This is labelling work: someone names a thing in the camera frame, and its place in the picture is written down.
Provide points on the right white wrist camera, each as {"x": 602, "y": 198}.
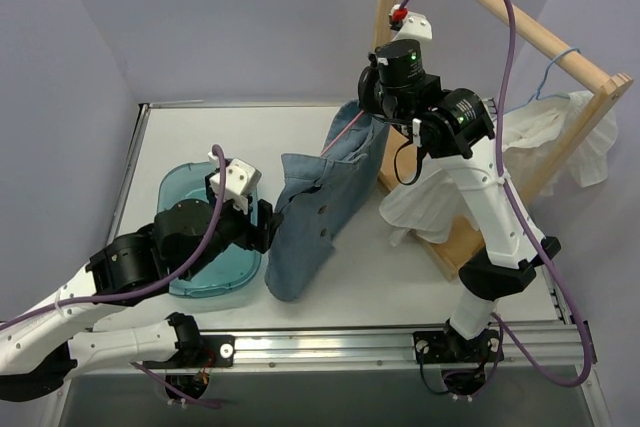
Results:
{"x": 405, "y": 24}

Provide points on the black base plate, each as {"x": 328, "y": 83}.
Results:
{"x": 215, "y": 351}
{"x": 444, "y": 347}

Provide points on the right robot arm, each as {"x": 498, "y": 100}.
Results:
{"x": 453, "y": 128}

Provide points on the blue denim skirt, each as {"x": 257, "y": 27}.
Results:
{"x": 319, "y": 198}

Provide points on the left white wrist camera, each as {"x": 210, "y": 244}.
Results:
{"x": 235, "y": 180}

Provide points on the teal plastic tray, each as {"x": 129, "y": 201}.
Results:
{"x": 232, "y": 269}

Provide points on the blue wire hanger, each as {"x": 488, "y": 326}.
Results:
{"x": 538, "y": 94}

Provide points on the wooden clothes rack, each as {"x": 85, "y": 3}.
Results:
{"x": 607, "y": 89}

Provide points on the aluminium front rail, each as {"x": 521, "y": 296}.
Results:
{"x": 342, "y": 349}

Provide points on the white garment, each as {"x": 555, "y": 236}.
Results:
{"x": 430, "y": 206}

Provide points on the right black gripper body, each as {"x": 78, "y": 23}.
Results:
{"x": 368, "y": 88}

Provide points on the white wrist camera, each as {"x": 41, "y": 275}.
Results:
{"x": 235, "y": 180}
{"x": 405, "y": 24}

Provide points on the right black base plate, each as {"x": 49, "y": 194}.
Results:
{"x": 444, "y": 347}

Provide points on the pink wire hanger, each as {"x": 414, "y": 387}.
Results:
{"x": 344, "y": 130}

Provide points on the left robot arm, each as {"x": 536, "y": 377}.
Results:
{"x": 55, "y": 341}

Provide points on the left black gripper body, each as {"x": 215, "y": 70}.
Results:
{"x": 263, "y": 225}

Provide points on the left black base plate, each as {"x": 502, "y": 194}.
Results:
{"x": 215, "y": 351}

